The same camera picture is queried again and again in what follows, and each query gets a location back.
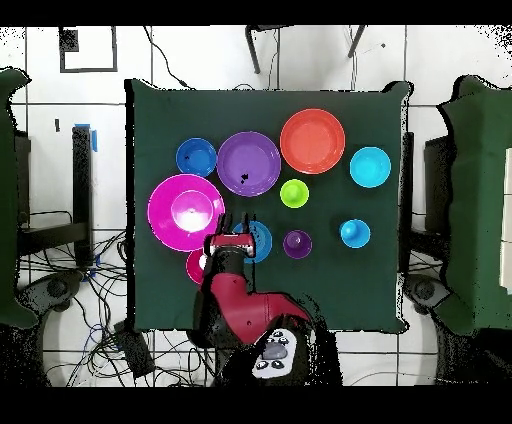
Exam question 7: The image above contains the black bench frame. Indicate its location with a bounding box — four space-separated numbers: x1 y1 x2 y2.
15 125 96 268
400 131 456 241

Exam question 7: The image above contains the wide orange bowl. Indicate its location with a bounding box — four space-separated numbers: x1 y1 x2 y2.
279 108 346 176

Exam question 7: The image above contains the black round machine base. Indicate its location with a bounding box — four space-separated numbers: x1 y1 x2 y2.
17 271 86 314
402 273 452 316

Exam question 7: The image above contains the tangle of floor cables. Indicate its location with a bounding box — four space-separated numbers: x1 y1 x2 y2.
18 209 219 387

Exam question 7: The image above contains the wide purple bowl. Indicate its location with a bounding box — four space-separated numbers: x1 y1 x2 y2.
216 130 283 198

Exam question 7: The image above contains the light blue plastic cup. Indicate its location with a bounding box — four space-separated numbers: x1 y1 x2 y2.
338 218 372 250

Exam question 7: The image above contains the black camera stand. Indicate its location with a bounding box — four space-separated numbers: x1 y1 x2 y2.
244 24 368 76

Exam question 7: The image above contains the light blue small bowl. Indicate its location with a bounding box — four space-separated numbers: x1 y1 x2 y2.
348 146 392 189

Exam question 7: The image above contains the blue straight-sided bowl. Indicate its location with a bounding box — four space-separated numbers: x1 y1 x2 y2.
231 220 274 265

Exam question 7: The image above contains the dark green tablecloth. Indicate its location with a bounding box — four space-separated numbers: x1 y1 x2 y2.
125 78 412 335

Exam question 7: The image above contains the large pink bowl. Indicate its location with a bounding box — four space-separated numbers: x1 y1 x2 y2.
146 172 226 253

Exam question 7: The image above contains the red small bowl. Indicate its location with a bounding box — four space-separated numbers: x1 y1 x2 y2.
184 247 209 286

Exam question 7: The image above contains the thin black floor cable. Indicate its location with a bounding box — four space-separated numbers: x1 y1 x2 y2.
142 25 194 90

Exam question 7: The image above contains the purple plastic cup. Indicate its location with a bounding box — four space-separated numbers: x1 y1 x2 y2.
282 229 314 260

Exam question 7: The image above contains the green-clothed side table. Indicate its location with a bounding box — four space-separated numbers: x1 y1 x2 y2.
434 75 512 336
0 67 39 329

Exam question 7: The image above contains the lime green plastic cup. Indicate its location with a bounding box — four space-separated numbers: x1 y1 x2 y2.
279 178 310 210

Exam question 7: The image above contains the dark blue small bowl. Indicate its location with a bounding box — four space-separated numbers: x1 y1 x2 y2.
175 137 218 178

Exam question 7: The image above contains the black power strip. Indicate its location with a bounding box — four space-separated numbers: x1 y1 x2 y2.
112 319 156 379

